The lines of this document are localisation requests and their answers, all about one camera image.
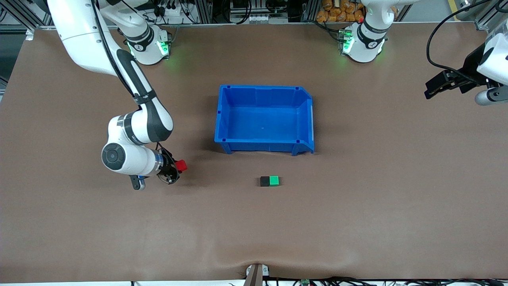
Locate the black base cable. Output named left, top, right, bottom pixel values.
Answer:
left=314, top=20, right=344, bottom=40

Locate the white power strip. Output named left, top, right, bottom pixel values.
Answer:
left=157, top=3, right=190, bottom=17

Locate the aluminium frame post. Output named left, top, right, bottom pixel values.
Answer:
left=190, top=0, right=215, bottom=24
left=474, top=0, right=508, bottom=30
left=301, top=0, right=319, bottom=23

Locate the orange objects pile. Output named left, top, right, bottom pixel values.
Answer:
left=316, top=0, right=366, bottom=23

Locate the aluminium table edge rail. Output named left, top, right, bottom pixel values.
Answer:
left=34, top=21, right=479, bottom=30

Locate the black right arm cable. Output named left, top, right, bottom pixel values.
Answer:
left=90, top=0, right=167, bottom=159

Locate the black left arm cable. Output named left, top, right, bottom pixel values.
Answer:
left=427, top=0, right=496, bottom=80

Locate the blue plastic storage bin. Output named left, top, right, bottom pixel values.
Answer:
left=214, top=85, right=315, bottom=156

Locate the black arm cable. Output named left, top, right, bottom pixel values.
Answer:
left=427, top=0, right=496, bottom=80
left=90, top=0, right=167, bottom=159

